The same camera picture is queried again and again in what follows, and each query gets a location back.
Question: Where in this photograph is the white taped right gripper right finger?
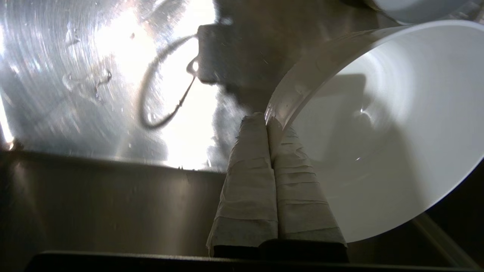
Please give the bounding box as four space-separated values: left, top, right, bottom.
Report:
268 120 348 250

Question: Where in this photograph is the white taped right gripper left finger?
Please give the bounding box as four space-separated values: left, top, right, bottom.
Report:
206 112 279 258

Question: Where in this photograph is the white shallow bowl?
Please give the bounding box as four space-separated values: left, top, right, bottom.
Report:
265 20 484 243

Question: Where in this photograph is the white bowl with gray outside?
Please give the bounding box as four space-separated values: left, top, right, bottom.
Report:
363 0 471 24

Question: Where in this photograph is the stainless steel sink basin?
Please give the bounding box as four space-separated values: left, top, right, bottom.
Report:
0 0 484 272

